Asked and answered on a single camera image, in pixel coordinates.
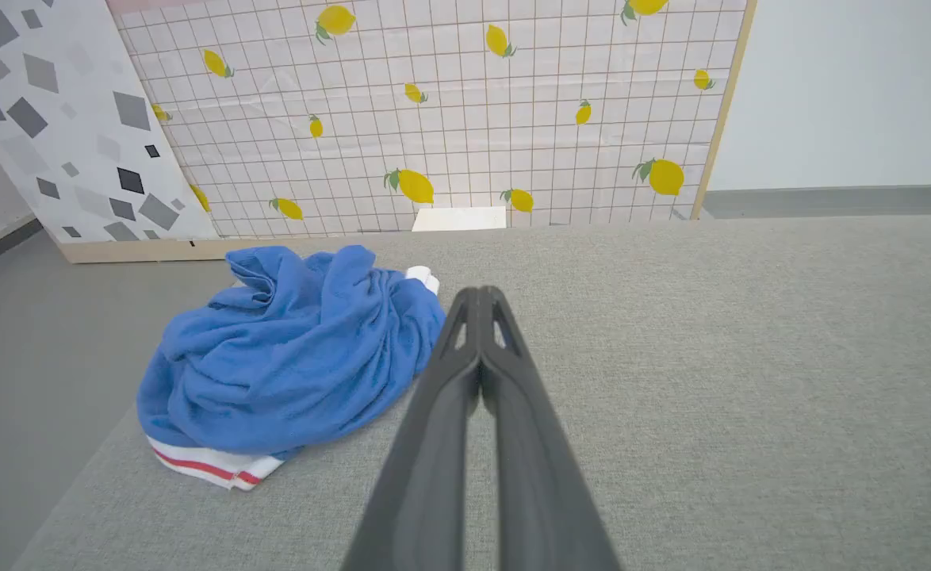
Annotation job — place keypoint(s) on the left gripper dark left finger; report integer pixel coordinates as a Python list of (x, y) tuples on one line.
[(434, 444)]

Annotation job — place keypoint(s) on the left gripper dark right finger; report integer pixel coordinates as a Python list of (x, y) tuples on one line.
[(533, 460)]

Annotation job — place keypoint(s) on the blue basketball jersey white trim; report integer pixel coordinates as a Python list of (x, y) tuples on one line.
[(291, 357)]

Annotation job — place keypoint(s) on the grey fabric sofa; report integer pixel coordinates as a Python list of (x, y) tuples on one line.
[(711, 381)]

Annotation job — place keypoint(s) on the lemon print grid panel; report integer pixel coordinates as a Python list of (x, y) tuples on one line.
[(465, 119)]

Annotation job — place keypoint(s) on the grey terrazzo print panel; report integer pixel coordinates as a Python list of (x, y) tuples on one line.
[(61, 119)]

